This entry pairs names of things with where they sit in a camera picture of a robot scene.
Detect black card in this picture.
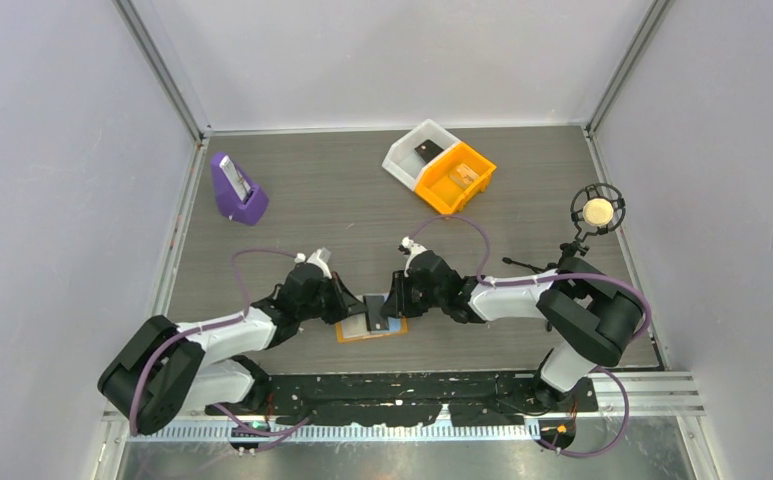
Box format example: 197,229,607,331
363,294,391,334
414,139,444,164

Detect black card in white bin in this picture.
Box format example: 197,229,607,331
414,139,444,164

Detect microphone with shock mount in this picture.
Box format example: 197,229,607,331
570,182,626,238

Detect orange card holder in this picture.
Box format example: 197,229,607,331
336,314,408,343

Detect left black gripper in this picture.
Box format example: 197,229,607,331
297,271,367,325

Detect white card in purple stand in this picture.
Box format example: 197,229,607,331
219,155,251,203

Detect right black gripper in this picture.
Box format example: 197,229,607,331
381,270,446,319

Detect black microphone tripod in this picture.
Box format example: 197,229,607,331
489,238,592,333

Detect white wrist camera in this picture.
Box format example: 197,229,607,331
294,247,332,278
398,236,427,275

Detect white plastic bin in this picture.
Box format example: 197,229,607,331
382,119,460,191

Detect aluminium frame rail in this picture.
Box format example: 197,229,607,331
109,375,705,450

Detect purple stand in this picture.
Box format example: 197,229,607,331
210,152,269,226

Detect orange plastic bin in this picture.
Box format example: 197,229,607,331
413,142,497,215

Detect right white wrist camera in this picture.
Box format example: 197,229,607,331
398,236,427,275

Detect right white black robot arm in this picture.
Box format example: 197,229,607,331
381,250,650,411

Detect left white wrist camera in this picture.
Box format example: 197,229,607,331
294,247,332,278

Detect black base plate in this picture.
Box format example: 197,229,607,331
226,371,598,427

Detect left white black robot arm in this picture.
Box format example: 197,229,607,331
97,262,367,435

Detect clear card in orange bin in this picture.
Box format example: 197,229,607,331
449,163,479,189

